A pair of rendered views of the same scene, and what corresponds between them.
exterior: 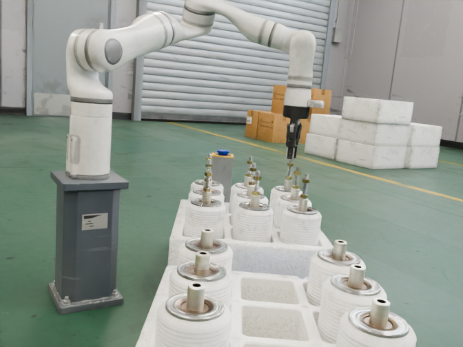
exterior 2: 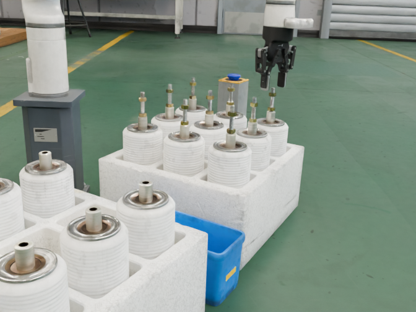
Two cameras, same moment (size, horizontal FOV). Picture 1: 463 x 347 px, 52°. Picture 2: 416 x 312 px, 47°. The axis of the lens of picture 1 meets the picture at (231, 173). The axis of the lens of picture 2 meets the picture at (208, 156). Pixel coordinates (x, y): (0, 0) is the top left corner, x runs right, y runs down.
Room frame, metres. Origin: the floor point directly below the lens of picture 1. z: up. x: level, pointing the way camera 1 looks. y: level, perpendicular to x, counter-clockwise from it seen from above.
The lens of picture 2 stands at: (0.25, -0.65, 0.59)
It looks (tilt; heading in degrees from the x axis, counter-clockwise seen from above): 20 degrees down; 31
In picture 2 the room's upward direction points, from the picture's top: 2 degrees clockwise
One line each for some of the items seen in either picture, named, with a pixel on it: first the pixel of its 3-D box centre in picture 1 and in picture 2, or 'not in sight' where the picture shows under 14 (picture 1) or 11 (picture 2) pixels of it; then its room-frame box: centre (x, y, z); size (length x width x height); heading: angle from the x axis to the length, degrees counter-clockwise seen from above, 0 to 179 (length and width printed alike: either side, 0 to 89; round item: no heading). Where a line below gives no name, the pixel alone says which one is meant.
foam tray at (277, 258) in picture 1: (244, 253); (206, 184); (1.23, -0.06, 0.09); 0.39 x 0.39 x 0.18; 3
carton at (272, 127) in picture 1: (275, 127); not in sight; (5.09, -0.42, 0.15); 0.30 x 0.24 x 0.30; 30
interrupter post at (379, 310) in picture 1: (379, 312); (25, 256); (0.56, -0.20, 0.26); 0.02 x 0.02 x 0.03
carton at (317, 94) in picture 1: (313, 102); not in sight; (5.38, -0.85, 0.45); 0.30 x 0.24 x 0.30; 29
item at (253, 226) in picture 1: (251, 242); (183, 173); (1.12, -0.06, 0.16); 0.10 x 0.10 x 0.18
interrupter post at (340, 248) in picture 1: (340, 250); (145, 192); (0.80, -0.20, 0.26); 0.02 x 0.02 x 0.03
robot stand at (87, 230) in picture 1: (87, 237); (54, 148); (1.07, 0.33, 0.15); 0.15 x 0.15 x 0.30; 32
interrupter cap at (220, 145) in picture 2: (302, 210); (229, 146); (1.12, -0.18, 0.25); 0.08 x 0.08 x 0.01
